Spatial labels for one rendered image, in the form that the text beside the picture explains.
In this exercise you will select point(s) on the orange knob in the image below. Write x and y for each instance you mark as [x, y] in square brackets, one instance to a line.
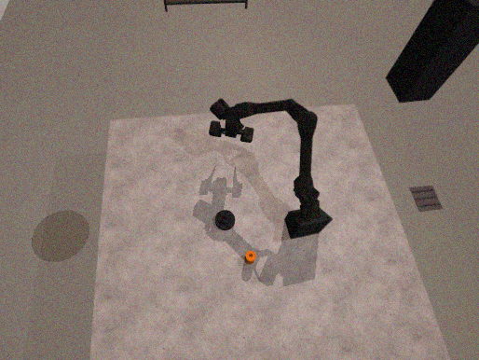
[250, 257]

